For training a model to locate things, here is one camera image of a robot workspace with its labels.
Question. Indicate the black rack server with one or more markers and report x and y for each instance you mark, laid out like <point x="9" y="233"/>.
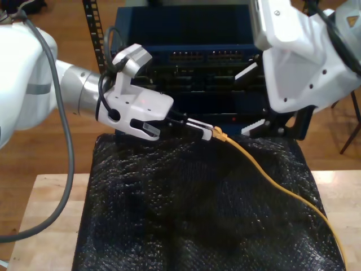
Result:
<point x="191" y="79"/>

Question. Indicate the black bubble mat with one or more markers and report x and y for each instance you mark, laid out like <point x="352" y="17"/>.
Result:
<point x="197" y="211"/>

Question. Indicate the dark sneaker white sole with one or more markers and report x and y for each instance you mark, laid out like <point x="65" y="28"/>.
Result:
<point x="34" y="2"/>

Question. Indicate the blue network switch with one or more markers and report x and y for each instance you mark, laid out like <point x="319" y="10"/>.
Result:
<point x="183" y="28"/>

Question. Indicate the black perforated rack post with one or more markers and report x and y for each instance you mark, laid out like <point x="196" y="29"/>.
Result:
<point x="94" y="28"/>

